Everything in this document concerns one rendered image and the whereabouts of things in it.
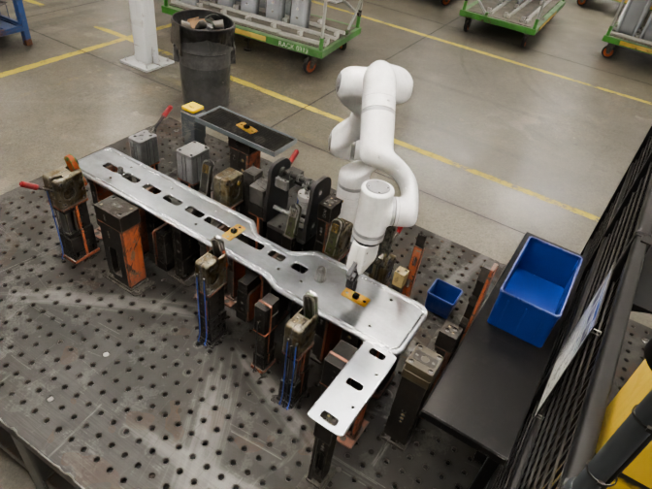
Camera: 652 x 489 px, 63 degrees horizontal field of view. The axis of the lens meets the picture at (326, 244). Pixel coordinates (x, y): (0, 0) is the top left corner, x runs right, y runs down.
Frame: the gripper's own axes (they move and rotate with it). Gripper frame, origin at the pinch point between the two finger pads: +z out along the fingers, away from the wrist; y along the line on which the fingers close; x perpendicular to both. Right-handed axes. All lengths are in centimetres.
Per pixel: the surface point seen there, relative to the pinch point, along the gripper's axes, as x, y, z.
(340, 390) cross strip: 13.6, 30.6, 7.3
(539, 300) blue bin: 46, -32, 5
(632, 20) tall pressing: 7, -690, 73
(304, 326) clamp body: -3.3, 22.5, 3.1
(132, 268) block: -76, 20, 28
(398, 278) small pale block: 8.1, -10.6, 3.6
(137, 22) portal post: -356, -229, 75
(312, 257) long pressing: -19.5, -6.3, 8.1
